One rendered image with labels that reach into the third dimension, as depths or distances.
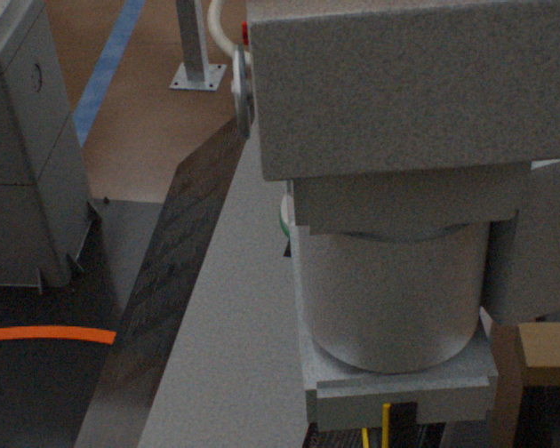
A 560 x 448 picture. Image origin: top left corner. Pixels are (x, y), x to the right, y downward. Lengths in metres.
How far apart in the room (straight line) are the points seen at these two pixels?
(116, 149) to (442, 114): 2.94
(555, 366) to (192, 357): 0.60
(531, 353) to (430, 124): 0.99
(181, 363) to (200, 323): 0.09
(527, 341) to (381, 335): 0.74
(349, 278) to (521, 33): 0.33
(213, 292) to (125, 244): 1.45
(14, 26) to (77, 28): 1.80
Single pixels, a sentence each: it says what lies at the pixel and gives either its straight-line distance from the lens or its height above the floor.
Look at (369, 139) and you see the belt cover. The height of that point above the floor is 1.64.
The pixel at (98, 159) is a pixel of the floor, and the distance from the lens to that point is 3.50.
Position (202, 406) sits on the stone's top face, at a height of 0.86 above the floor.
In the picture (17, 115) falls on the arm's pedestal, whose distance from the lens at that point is 2.60.
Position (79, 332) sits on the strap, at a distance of 2.81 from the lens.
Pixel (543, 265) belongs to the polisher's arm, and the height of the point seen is 1.38.
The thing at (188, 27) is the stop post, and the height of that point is 0.26.
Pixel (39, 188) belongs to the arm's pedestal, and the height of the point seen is 0.40.
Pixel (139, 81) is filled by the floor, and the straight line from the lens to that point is 3.92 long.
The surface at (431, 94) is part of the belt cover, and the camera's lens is 0.63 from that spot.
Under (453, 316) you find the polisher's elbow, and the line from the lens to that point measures 0.91.
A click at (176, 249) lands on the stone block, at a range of 1.90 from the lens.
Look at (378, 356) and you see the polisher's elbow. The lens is 0.92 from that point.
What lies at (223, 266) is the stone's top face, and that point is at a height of 0.86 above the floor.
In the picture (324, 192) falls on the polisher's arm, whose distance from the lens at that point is 0.75.
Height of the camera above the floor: 2.01
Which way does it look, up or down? 41 degrees down
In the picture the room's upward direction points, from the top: 4 degrees counter-clockwise
